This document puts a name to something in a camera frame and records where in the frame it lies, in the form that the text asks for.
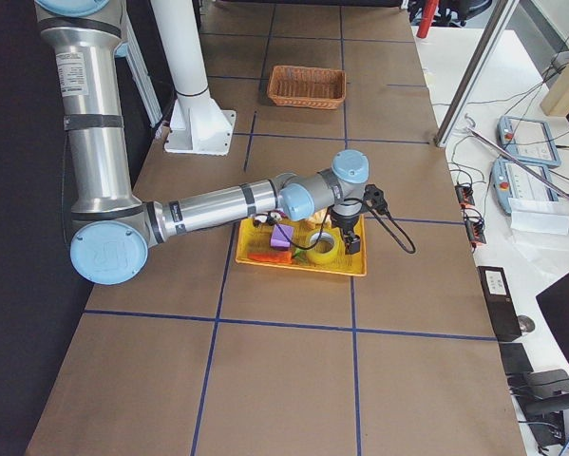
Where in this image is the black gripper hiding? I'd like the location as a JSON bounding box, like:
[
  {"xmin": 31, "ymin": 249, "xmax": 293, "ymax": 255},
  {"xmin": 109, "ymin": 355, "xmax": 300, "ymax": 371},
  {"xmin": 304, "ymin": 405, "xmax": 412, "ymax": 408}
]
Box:
[{"xmin": 332, "ymin": 210, "xmax": 362, "ymax": 255}]

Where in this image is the yellow packing tape roll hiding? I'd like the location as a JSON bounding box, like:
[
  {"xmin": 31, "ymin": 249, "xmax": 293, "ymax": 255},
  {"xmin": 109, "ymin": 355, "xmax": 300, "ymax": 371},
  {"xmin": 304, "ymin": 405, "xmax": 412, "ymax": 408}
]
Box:
[{"xmin": 306, "ymin": 230, "xmax": 343, "ymax": 266}]

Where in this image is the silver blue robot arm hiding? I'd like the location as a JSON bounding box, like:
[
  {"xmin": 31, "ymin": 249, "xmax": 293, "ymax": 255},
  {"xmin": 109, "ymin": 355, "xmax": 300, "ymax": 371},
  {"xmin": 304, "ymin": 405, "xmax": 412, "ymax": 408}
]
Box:
[{"xmin": 35, "ymin": 1, "xmax": 369, "ymax": 285}]

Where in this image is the yellow plastic basket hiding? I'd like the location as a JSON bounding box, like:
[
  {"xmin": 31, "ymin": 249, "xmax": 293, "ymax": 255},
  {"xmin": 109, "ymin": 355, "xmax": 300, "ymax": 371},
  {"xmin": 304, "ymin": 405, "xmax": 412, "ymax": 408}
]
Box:
[{"xmin": 236, "ymin": 218, "xmax": 367, "ymax": 276}]

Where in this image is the brown wicker basket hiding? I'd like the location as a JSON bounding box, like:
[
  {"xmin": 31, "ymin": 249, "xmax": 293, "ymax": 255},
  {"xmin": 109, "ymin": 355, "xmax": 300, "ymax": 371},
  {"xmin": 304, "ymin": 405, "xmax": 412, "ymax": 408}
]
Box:
[{"xmin": 267, "ymin": 65, "xmax": 347, "ymax": 110}]

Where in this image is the toy croissant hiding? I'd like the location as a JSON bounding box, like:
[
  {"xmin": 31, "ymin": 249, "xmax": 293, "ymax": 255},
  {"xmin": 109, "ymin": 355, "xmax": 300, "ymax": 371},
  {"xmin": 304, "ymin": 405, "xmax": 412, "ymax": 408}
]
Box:
[{"xmin": 304, "ymin": 209, "xmax": 332, "ymax": 230}]

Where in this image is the toy carrot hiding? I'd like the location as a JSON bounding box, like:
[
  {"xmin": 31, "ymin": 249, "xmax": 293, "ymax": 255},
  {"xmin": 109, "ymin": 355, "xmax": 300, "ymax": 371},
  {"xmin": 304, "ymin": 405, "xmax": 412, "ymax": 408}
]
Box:
[{"xmin": 247, "ymin": 251, "xmax": 302, "ymax": 265}]

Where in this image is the purple foam block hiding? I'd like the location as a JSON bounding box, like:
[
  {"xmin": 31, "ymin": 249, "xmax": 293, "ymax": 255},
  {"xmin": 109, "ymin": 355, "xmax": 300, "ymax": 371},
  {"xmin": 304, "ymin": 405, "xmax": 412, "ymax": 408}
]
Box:
[{"xmin": 270, "ymin": 224, "xmax": 294, "ymax": 250}]

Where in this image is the toy panda figure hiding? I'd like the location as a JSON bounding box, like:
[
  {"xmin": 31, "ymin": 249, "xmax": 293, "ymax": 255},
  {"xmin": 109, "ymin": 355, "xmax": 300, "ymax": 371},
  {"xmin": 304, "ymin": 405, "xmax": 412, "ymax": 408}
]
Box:
[{"xmin": 253, "ymin": 211, "xmax": 282, "ymax": 227}]

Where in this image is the black box with label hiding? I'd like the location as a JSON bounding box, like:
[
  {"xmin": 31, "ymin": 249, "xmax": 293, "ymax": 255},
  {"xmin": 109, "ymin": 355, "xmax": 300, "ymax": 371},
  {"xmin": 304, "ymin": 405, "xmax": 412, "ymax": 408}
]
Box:
[{"xmin": 477, "ymin": 266, "xmax": 522, "ymax": 342}]

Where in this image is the teach pendant near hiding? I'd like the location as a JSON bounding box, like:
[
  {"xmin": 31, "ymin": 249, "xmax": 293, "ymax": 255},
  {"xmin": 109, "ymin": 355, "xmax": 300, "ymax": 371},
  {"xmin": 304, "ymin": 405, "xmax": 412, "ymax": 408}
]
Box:
[{"xmin": 491, "ymin": 158, "xmax": 559, "ymax": 216}]

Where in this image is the teach pendant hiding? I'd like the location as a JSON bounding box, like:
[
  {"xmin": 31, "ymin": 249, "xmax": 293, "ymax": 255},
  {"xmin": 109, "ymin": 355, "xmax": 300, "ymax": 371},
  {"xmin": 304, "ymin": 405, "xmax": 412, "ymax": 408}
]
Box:
[
  {"xmin": 491, "ymin": 158, "xmax": 559, "ymax": 216},
  {"xmin": 497, "ymin": 116, "xmax": 561, "ymax": 168}
]

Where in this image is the reacher grabber stick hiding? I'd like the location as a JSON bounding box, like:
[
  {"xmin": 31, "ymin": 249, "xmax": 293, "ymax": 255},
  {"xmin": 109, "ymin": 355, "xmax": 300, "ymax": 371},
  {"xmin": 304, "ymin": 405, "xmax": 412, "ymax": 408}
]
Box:
[{"xmin": 467, "ymin": 121, "xmax": 569, "ymax": 202}]

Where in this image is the teach pendant far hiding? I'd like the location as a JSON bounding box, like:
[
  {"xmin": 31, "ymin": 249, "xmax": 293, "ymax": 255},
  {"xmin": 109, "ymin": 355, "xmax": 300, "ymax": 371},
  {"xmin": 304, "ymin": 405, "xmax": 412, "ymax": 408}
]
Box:
[{"xmin": 497, "ymin": 116, "xmax": 561, "ymax": 168}]

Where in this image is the red cylinder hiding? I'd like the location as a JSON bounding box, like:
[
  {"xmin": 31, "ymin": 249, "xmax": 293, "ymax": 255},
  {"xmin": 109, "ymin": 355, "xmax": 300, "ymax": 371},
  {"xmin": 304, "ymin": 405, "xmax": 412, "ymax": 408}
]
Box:
[{"xmin": 416, "ymin": 0, "xmax": 439, "ymax": 39}]

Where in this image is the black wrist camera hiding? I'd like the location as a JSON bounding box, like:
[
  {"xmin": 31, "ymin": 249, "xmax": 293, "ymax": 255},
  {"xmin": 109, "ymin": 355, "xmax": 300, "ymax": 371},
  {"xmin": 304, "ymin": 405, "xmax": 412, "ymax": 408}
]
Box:
[{"xmin": 364, "ymin": 184, "xmax": 389, "ymax": 215}]

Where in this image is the aluminium frame post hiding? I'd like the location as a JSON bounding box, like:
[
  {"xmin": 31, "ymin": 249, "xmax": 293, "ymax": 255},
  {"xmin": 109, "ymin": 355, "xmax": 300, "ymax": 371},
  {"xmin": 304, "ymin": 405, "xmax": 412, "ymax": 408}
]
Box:
[{"xmin": 434, "ymin": 0, "xmax": 520, "ymax": 148}]

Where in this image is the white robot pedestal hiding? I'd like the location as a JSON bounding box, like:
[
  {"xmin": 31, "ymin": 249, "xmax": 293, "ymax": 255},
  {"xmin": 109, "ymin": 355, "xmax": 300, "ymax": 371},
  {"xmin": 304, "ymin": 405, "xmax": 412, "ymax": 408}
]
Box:
[{"xmin": 151, "ymin": 0, "xmax": 237, "ymax": 156}]

